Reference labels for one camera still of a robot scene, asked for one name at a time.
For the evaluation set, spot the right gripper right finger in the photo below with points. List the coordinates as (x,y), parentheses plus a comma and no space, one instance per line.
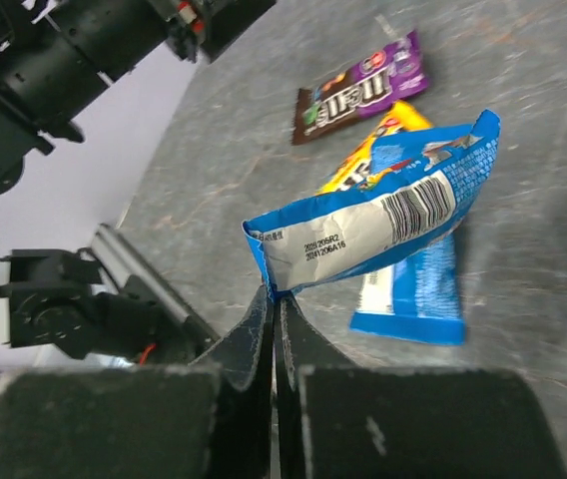
(297,343)

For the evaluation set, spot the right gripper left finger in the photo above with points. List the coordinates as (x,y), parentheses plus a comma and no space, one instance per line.
(240,445)

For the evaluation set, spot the light blue candy bag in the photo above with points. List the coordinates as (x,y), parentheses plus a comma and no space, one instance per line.
(422,185)
(415,300)

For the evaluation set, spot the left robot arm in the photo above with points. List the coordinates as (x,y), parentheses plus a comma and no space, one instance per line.
(56,61)

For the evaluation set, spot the yellow candy bag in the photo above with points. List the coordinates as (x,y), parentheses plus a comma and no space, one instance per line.
(355,168)

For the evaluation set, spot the brown purple candy bag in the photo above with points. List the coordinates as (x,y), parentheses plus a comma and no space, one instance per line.
(366,88)

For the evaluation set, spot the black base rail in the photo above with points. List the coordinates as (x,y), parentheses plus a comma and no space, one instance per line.
(51,300)

